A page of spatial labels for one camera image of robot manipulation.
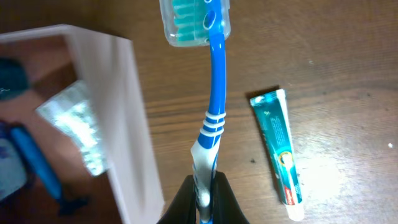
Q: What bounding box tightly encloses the pink cardboard box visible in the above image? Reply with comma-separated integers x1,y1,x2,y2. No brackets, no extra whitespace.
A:
1,24,164,223

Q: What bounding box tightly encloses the green white soap packet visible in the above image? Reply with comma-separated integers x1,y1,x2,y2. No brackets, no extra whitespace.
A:
35,80,108,176

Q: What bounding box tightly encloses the blue disposable razor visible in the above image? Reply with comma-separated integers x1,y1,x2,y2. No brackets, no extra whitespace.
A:
9,125,89,216

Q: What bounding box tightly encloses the teal Listerine mouthwash bottle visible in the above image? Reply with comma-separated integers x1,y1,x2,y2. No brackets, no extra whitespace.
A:
1,58,30,101

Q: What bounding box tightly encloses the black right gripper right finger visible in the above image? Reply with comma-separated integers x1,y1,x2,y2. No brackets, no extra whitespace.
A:
212,171,249,224

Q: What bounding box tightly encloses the blue white toothbrush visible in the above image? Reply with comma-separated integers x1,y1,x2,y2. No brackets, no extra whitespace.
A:
159,0,231,223

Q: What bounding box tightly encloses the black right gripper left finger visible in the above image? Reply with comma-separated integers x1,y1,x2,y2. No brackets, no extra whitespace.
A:
157,175,197,224

